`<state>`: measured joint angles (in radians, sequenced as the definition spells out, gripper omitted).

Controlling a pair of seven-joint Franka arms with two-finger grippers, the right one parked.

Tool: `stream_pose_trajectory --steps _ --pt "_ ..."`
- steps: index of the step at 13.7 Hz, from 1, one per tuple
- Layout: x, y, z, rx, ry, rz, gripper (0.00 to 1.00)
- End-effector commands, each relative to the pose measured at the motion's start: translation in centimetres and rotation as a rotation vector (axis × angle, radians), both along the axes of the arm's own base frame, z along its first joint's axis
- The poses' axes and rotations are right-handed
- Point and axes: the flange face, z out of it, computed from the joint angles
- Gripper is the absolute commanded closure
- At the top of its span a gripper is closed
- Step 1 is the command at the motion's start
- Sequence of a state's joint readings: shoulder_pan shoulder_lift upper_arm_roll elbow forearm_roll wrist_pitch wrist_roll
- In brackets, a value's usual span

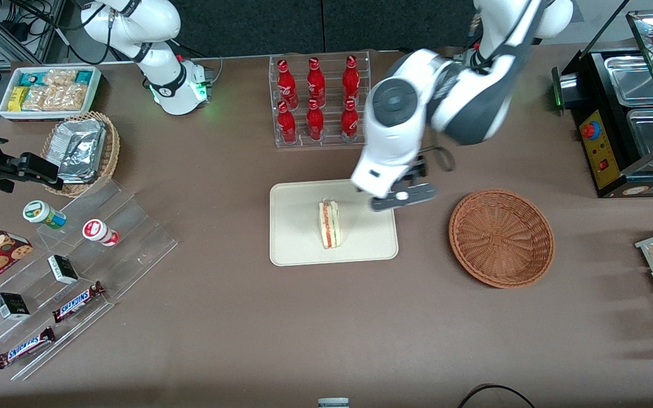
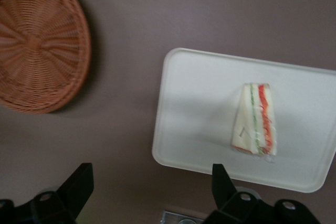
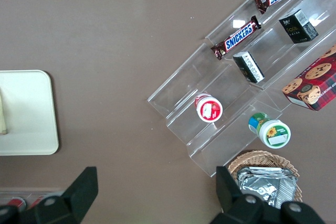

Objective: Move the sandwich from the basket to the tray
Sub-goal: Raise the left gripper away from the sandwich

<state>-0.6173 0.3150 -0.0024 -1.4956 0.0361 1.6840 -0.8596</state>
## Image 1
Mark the yellow snack packet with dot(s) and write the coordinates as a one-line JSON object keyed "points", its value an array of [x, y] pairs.
{"points": [[17, 98]]}

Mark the teal snack packet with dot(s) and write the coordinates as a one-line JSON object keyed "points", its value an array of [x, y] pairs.
{"points": [[32, 79], [84, 77]]}

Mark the clear nut snack bag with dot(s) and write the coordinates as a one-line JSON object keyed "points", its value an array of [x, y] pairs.
{"points": [[60, 77], [34, 98], [66, 97]]}

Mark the light wicker basket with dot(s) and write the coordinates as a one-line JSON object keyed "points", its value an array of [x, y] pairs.
{"points": [[111, 153]]}

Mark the snickers chocolate bar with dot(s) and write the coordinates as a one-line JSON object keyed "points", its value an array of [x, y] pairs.
{"points": [[77, 301], [25, 347]]}

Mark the cream plastic tray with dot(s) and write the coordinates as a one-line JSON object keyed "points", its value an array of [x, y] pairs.
{"points": [[298, 226]]}

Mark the black food warmer machine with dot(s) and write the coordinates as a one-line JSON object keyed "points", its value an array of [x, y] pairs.
{"points": [[607, 164]]}

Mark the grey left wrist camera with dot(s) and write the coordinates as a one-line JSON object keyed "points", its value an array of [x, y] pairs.
{"points": [[411, 195]]}

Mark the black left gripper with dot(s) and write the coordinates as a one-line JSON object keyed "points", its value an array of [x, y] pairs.
{"points": [[418, 168]]}

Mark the triangular sandwich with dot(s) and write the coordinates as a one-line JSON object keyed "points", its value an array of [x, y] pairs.
{"points": [[329, 224]]}

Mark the brown round wicker basket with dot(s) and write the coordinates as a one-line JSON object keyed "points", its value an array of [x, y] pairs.
{"points": [[502, 241]]}

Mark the green lid yogurt cup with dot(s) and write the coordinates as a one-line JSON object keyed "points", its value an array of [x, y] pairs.
{"points": [[40, 212]]}

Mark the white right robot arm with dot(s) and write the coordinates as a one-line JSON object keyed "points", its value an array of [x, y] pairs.
{"points": [[162, 62]]}

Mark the white rectangular snack bin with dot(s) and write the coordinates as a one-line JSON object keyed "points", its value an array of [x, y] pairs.
{"points": [[4, 105]]}

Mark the small black box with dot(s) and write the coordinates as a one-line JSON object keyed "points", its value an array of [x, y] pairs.
{"points": [[12, 306], [63, 269]]}

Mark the red cola bottle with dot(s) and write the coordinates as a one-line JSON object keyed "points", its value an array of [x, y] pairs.
{"points": [[315, 123], [286, 124], [350, 123], [316, 84], [351, 82], [286, 85]]}

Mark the clear acrylic stepped display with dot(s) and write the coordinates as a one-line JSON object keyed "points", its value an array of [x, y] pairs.
{"points": [[128, 238]]}

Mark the red lid yogurt cup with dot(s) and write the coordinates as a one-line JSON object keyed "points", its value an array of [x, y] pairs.
{"points": [[97, 231]]}

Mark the clear acrylic bottle rack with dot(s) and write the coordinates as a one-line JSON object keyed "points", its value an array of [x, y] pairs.
{"points": [[331, 133]]}

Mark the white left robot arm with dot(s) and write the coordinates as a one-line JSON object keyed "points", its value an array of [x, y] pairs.
{"points": [[394, 136]]}

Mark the silver foil pack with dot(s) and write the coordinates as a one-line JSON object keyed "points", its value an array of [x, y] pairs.
{"points": [[80, 147]]}

